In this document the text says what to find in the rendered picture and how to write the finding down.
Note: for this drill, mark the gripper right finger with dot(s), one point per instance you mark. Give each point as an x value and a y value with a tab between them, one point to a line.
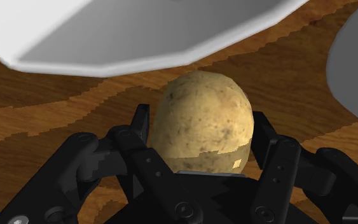
285	173

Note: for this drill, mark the yellow-brown potato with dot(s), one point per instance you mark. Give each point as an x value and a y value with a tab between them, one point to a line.
202	121

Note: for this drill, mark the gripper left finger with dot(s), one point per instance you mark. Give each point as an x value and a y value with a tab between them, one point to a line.
110	161

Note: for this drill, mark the grey rounded dish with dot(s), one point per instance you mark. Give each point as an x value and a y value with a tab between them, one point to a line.
353	65

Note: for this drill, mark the white bowl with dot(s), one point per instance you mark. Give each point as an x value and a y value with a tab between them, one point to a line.
129	34

